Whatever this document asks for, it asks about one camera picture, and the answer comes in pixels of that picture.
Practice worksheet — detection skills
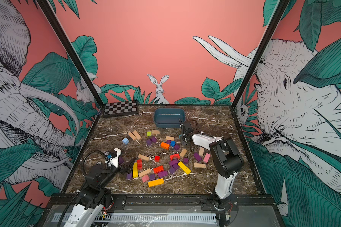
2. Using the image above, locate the pink brick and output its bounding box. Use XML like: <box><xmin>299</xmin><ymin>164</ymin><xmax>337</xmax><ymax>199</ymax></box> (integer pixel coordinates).
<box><xmin>142</xmin><ymin>175</ymin><xmax>150</xmax><ymax>183</ymax></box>
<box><xmin>203</xmin><ymin>153</ymin><xmax>211</xmax><ymax>163</ymax></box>

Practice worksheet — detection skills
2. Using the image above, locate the long yellow brick front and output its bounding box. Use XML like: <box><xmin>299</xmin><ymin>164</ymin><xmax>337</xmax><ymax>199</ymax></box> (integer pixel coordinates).
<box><xmin>148</xmin><ymin>178</ymin><xmax>164</xmax><ymax>187</ymax></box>

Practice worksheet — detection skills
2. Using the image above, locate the natural wood brick right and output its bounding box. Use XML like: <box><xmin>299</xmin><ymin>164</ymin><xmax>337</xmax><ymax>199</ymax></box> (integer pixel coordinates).
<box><xmin>193</xmin><ymin>163</ymin><xmax>206</xmax><ymax>169</ymax></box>

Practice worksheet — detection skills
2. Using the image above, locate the natural wood brick middle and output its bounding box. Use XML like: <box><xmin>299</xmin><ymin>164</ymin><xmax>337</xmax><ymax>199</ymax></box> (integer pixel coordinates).
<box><xmin>138</xmin><ymin>154</ymin><xmax>150</xmax><ymax>161</ymax></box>

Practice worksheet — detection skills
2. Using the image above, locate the red stacked brick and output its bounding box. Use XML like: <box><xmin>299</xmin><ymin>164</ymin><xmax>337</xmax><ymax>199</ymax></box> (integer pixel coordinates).
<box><xmin>136</xmin><ymin>159</ymin><xmax>143</xmax><ymax>170</ymax></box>

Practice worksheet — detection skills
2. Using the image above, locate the red arch brick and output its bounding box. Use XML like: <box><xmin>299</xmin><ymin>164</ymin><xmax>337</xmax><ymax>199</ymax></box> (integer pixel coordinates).
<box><xmin>170</xmin><ymin>153</ymin><xmax>180</xmax><ymax>160</ymax></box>

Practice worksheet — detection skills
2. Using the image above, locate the natural wood brick pair left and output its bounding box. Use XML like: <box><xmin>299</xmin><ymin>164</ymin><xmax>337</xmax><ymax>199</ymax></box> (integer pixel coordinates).
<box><xmin>128</xmin><ymin>130</ymin><xmax>142</xmax><ymax>141</ymax></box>

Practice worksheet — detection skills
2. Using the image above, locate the natural wood brick front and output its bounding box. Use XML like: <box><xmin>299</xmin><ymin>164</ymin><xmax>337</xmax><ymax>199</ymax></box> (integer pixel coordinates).
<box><xmin>138</xmin><ymin>168</ymin><xmax>152</xmax><ymax>178</ymax></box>

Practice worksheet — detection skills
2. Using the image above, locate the pink brick right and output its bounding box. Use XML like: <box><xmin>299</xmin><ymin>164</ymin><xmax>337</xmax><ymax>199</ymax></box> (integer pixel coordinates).
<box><xmin>203</xmin><ymin>153</ymin><xmax>211</xmax><ymax>163</ymax></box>

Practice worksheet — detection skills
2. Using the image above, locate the black white checkerboard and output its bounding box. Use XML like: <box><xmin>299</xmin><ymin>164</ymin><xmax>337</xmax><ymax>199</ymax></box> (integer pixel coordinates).
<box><xmin>103</xmin><ymin>100</ymin><xmax>138</xmax><ymax>118</ymax></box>

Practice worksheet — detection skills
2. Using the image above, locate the pink brick front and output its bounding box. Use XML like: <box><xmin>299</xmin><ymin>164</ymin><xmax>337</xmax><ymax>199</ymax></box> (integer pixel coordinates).
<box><xmin>142</xmin><ymin>175</ymin><xmax>150</xmax><ymax>183</ymax></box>

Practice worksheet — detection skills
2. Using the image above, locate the light blue cube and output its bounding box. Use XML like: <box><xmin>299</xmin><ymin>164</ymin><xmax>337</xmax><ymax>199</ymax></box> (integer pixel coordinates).
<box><xmin>122</xmin><ymin>138</ymin><xmax>129</xmax><ymax>144</ymax></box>

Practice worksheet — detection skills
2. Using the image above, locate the orange red brick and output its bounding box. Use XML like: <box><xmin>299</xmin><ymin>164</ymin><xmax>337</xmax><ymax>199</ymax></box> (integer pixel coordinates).
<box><xmin>153</xmin><ymin>166</ymin><xmax>164</xmax><ymax>174</ymax></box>

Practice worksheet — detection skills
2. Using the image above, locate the purple bricks back left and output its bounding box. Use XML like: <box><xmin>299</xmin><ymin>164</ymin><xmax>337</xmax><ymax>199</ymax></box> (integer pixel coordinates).
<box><xmin>146</xmin><ymin>136</ymin><xmax>157</xmax><ymax>146</ymax></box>

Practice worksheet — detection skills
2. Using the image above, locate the upright yellow brick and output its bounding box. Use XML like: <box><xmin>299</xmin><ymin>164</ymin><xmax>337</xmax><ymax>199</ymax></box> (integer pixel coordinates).
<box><xmin>132</xmin><ymin>162</ymin><xmax>138</xmax><ymax>178</ymax></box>

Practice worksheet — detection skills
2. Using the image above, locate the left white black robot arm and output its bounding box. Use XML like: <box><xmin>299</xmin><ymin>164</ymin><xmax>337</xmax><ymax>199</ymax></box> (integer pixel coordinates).
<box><xmin>57</xmin><ymin>149</ymin><xmax>137</xmax><ymax>227</ymax></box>

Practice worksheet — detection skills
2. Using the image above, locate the teal plastic storage bin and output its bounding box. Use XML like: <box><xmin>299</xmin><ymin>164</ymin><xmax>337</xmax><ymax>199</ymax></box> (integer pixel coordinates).
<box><xmin>153</xmin><ymin>108</ymin><xmax>185</xmax><ymax>128</ymax></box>

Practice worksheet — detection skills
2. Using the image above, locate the metal front rail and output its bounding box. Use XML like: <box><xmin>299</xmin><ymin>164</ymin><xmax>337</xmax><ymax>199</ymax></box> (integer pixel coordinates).
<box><xmin>50</xmin><ymin>212</ymin><xmax>218</xmax><ymax>225</ymax></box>

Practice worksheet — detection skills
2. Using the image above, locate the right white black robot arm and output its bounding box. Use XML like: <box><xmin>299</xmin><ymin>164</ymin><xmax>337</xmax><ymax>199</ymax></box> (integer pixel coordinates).
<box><xmin>178</xmin><ymin>119</ymin><xmax>244</xmax><ymax>211</ymax></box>

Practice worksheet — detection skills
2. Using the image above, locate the natural wood brick upright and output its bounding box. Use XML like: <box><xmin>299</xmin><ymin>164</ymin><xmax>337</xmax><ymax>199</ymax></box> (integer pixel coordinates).
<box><xmin>180</xmin><ymin>148</ymin><xmax>188</xmax><ymax>158</ymax></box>

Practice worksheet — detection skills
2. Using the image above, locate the orange brick centre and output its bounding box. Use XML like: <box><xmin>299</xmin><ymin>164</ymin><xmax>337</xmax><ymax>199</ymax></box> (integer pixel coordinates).
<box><xmin>160</xmin><ymin>142</ymin><xmax>170</xmax><ymax>150</ymax></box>

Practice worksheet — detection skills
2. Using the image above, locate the angled yellow brick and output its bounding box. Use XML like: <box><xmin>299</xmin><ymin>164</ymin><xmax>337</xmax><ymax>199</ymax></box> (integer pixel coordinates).
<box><xmin>178</xmin><ymin>161</ymin><xmax>191</xmax><ymax>175</ymax></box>

